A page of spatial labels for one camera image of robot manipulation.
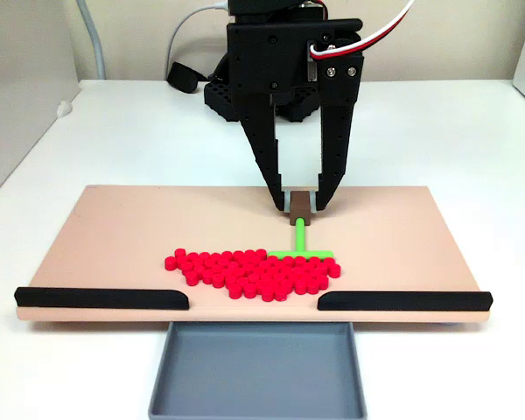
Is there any grey cable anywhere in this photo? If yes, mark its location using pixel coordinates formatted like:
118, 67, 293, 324
164, 0, 231, 84

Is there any black guide rail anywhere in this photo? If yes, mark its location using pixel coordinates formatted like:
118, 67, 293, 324
317, 290, 494, 312
13, 286, 190, 311

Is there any beige flat board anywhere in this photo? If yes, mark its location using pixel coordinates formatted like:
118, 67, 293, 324
15, 184, 494, 326

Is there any green T-shaped pusher tool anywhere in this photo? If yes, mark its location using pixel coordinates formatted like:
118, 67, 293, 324
266, 190, 335, 260

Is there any white and red cable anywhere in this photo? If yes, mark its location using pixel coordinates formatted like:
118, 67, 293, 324
309, 0, 417, 61

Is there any grey plastic tray container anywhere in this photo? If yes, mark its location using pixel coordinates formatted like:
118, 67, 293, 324
147, 321, 368, 420

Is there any pile of red granules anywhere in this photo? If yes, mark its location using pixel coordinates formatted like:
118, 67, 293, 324
164, 248, 342, 303

